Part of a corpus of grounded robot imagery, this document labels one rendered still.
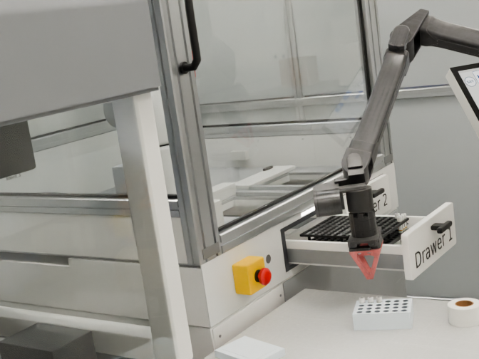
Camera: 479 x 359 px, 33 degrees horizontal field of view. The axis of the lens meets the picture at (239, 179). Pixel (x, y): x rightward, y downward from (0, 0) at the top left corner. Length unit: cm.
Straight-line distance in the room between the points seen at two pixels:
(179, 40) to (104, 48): 55
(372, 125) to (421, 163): 197
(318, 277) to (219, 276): 44
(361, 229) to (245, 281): 29
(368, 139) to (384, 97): 13
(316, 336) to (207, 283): 26
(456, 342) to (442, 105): 215
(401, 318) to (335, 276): 53
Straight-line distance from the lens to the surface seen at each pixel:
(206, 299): 178
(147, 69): 125
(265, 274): 183
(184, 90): 171
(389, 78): 194
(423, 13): 206
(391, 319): 177
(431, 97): 374
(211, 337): 182
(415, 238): 190
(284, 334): 182
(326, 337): 177
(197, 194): 174
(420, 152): 380
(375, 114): 187
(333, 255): 197
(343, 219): 214
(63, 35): 113
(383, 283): 254
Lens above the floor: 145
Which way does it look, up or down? 11 degrees down
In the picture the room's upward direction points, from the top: 8 degrees counter-clockwise
